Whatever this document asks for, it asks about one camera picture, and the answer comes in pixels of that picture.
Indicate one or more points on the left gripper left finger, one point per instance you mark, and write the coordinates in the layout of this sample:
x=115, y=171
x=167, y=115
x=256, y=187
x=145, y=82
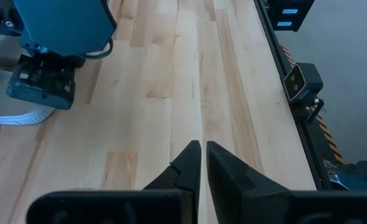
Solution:
x=186, y=174

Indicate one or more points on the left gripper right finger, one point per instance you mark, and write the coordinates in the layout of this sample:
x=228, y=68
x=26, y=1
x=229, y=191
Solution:
x=233, y=193

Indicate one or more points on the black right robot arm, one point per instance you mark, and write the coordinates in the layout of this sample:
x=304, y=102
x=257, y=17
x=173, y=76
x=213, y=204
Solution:
x=0, y=21

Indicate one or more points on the yellow black hazard tape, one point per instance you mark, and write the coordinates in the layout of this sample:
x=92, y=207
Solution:
x=329, y=140

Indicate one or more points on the dark blue fabric object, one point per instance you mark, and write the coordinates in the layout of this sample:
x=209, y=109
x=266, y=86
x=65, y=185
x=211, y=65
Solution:
x=364, y=174

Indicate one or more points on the black box blue labels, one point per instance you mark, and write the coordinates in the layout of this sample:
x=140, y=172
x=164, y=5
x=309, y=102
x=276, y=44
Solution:
x=295, y=18

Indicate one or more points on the black camera bracket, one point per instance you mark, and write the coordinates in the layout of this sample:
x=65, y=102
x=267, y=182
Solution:
x=315, y=112

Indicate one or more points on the black table camera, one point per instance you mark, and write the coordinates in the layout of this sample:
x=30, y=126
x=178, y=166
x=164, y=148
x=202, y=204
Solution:
x=311, y=77

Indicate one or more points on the black table edge rail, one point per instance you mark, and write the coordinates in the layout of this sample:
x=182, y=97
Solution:
x=276, y=56

